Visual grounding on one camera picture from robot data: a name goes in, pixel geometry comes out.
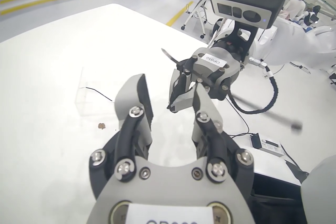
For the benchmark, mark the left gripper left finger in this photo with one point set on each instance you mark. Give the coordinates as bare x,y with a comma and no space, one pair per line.
123,104

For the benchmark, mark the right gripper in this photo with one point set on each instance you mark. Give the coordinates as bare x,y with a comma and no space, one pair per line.
210,67

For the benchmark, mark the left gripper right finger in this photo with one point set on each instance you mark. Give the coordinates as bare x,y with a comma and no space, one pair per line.
207,128

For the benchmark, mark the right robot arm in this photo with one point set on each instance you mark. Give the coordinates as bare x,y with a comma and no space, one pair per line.
296,46

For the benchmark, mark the small brown scrap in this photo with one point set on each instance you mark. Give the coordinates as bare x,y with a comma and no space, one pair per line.
101,125

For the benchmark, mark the clear plastic stand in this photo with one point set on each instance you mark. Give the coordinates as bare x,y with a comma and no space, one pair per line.
86,104

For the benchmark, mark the black and white power adapter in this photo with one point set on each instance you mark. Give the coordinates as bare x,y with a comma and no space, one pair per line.
270,146

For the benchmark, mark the folding desk on wheels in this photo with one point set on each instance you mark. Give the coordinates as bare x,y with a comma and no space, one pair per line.
200,3

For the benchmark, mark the person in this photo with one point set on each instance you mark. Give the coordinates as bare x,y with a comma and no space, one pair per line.
312,16
295,8

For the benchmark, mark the robot body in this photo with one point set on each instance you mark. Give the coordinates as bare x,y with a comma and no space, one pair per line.
320,193

